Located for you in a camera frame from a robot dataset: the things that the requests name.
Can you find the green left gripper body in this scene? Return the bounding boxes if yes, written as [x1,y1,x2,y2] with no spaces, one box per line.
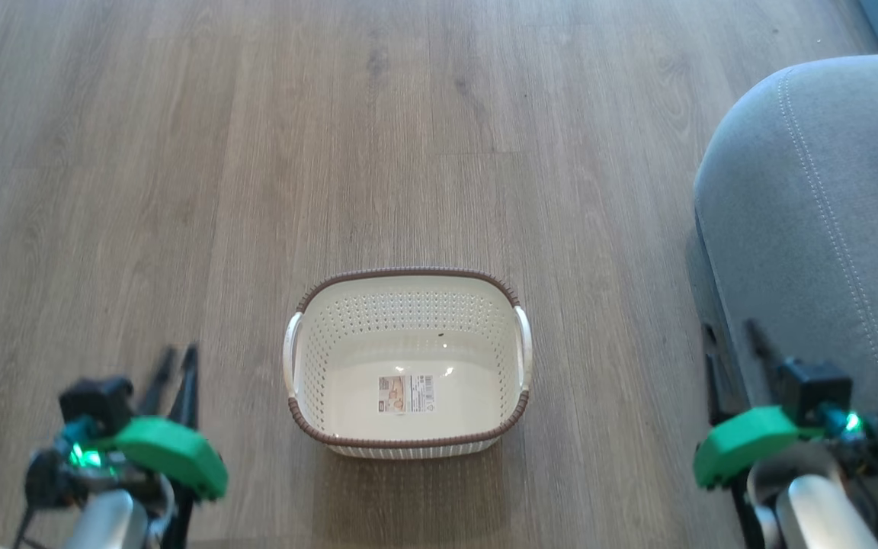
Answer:
[95,416,229,502]

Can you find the printed basket label sticker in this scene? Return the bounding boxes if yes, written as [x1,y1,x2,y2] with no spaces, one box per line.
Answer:
[377,374,435,416]

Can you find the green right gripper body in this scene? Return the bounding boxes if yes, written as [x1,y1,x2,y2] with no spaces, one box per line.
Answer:
[692,405,822,490]

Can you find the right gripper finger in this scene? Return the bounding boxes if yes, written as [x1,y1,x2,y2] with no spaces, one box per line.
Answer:
[742,318,790,386]
[701,323,728,426]

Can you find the grey fabric sofa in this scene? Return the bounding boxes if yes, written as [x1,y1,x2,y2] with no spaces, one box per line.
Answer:
[686,53,878,549]

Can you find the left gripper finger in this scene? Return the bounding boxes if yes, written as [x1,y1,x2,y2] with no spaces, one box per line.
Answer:
[139,346,178,419]
[169,342,200,429]

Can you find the white perforated laundry basket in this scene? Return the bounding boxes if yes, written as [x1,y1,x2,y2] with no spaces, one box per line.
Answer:
[282,266,534,461]

